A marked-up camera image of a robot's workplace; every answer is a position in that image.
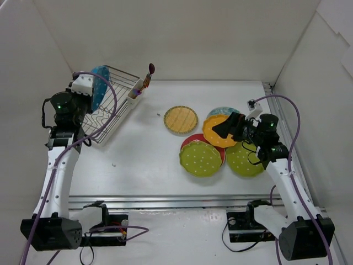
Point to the white cutlery holder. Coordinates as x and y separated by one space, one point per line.
135 94

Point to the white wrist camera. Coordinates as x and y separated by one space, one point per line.
255 109
83 84

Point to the yellow polka dot bowl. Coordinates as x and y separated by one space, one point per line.
212 137

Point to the blue polka dot bowl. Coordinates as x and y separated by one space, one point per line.
99 86

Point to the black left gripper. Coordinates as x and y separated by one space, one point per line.
86 100

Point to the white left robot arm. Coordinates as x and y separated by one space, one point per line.
50 227

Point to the aluminium right side rail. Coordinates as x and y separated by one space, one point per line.
324 149

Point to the aluminium front rail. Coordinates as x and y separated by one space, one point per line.
160 202

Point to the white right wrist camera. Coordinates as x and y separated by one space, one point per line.
255 109

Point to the aluminium rail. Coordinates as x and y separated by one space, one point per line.
324 149
160 202

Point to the red plate with teal flower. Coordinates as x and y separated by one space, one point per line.
200 137

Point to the green polka dot bowl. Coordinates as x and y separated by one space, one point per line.
200 159
242 160

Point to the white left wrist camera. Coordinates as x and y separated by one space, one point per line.
83 84

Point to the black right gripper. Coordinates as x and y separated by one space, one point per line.
236 126

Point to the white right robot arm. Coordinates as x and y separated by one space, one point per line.
303 233

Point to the woven bamboo pattern plate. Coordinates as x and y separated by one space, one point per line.
180 120

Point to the metal wire dish rack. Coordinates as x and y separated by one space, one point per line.
114 107

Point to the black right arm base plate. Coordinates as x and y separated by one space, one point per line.
242 227

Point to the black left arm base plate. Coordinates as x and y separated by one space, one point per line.
101 228

